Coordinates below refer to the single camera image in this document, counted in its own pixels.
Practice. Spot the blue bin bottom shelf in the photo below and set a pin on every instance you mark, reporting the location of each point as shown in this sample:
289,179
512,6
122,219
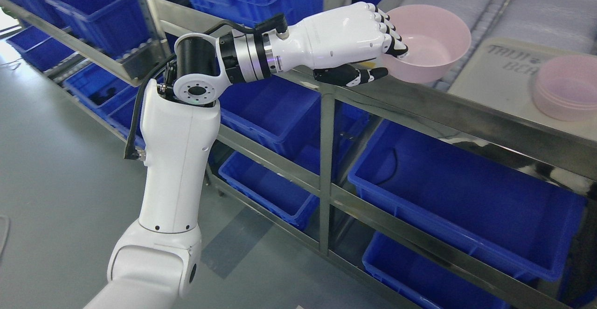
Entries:
421,281

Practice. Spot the pink ikea bowl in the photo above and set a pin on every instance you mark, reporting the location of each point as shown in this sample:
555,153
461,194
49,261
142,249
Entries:
436,39

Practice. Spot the steel shelf rack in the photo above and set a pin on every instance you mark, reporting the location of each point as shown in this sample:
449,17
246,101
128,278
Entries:
401,102

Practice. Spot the blue bin lower shelf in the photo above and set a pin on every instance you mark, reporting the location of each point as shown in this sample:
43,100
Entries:
507,219

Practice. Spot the blue bin shelf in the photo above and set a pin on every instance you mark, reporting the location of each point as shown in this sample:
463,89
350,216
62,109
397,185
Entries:
507,219
421,281

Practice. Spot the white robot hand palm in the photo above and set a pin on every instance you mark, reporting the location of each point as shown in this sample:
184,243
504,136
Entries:
329,39

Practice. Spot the stacked pink bowls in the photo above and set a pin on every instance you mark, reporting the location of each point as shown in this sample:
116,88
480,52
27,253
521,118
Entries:
565,88

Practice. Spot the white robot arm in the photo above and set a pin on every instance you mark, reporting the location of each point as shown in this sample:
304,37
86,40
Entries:
155,261

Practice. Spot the white tray on shelf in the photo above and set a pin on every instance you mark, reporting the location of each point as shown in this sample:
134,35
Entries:
500,75

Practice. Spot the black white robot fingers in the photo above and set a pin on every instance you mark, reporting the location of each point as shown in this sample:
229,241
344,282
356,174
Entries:
393,44

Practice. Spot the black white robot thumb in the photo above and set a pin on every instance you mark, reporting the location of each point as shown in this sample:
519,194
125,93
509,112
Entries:
347,75

